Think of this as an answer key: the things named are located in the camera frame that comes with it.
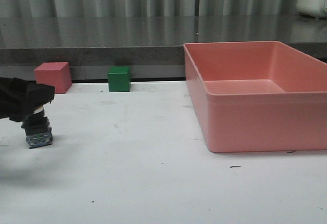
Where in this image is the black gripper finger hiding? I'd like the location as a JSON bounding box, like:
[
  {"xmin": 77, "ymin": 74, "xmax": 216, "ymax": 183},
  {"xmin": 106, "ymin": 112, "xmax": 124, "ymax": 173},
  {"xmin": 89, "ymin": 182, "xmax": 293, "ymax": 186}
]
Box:
[{"xmin": 1, "ymin": 77, "xmax": 55, "ymax": 122}]

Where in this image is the yellow mushroom push button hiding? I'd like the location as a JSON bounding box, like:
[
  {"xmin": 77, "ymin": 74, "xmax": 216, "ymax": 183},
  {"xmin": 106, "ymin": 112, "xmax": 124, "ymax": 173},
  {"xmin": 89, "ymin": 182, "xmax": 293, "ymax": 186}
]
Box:
[{"xmin": 21, "ymin": 106, "xmax": 53, "ymax": 149}]

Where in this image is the pink plastic bin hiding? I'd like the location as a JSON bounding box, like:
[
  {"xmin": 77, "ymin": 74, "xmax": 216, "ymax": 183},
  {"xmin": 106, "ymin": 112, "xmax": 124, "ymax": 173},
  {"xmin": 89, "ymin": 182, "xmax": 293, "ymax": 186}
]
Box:
[{"xmin": 183, "ymin": 41, "xmax": 326, "ymax": 153}]

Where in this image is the green cube block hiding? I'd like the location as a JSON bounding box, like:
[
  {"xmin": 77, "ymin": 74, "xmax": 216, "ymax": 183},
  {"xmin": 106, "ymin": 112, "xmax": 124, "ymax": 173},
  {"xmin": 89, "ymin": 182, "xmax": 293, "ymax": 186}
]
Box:
[{"xmin": 107, "ymin": 66, "xmax": 131, "ymax": 92}]

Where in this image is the pink cube block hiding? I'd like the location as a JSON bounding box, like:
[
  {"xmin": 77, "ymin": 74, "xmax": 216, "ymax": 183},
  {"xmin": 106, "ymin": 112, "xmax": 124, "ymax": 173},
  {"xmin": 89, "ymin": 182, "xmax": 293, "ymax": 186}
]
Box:
[{"xmin": 34, "ymin": 62, "xmax": 72, "ymax": 94}]

